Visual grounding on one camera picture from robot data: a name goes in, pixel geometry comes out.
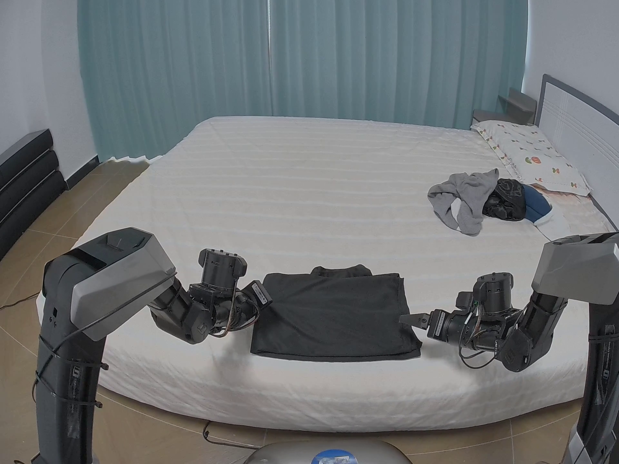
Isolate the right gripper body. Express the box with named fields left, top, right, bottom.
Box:
left=427, top=309, right=475, bottom=344

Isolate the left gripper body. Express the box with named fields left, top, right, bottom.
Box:
left=227, top=280, right=274, bottom=330

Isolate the black T-shirt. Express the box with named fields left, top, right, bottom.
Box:
left=250, top=265, right=422, bottom=362

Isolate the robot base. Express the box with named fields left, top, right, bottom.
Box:
left=247, top=442, right=404, bottom=464

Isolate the bed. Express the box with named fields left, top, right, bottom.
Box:
left=36, top=73, right=619, bottom=434

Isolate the grey garment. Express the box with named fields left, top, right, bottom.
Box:
left=428, top=168, right=500, bottom=236

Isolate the black garment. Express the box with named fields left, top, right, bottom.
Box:
left=483, top=178, right=527, bottom=221

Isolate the dark blue garment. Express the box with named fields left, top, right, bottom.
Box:
left=522, top=185, right=553, bottom=225

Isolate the white printed pillow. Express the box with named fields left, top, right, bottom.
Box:
left=471, top=120, right=593, bottom=196

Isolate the grey bedside table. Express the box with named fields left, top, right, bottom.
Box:
left=471, top=88, right=538, bottom=125

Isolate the blue-green curtain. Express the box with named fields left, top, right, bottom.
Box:
left=77, top=0, right=274, bottom=160
left=268, top=0, right=528, bottom=128

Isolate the black cable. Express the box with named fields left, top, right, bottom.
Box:
left=458, top=346, right=495, bottom=369
left=31, top=271, right=177, bottom=402
left=202, top=421, right=257, bottom=450

